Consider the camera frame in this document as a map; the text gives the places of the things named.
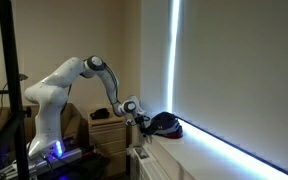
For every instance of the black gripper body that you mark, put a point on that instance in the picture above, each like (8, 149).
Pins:
(139, 121)

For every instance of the navy blue cap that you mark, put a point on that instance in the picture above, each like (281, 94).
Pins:
(164, 121)

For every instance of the red cap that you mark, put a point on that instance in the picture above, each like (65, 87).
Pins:
(175, 133)

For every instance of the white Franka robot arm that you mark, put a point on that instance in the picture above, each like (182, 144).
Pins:
(50, 96)

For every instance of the white radiator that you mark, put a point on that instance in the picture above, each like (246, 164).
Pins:
(145, 165)

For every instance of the wooden drawer cabinet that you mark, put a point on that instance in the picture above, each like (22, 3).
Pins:
(107, 143)

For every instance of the black object on cabinet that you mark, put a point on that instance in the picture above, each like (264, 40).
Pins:
(100, 114)

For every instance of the brown wooden headboard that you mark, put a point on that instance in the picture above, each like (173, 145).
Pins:
(71, 121)

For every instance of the black cart top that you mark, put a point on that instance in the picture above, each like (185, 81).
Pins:
(84, 166)

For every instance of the grey roller blind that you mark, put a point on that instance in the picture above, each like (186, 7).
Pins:
(244, 76)

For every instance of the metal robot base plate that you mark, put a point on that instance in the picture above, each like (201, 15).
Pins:
(67, 155)

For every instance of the black camera stand pole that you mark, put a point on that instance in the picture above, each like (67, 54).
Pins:
(12, 83)

